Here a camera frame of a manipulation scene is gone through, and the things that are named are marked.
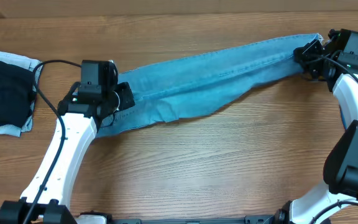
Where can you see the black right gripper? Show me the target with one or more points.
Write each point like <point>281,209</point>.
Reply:
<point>308,53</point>

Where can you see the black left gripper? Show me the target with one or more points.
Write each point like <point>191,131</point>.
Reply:
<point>125,96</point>

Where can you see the light blue denim jeans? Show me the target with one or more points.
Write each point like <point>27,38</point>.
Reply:
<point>201,84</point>

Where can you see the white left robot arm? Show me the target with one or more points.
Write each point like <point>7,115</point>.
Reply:
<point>80,113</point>

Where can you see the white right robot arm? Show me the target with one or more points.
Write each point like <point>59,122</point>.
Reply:
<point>336,62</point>

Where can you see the black folded garment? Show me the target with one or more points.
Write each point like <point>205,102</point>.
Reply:
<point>16,94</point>

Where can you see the light denim folded garment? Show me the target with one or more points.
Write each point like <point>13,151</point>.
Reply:
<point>28,64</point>

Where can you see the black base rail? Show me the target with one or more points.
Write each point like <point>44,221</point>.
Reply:
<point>179,221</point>

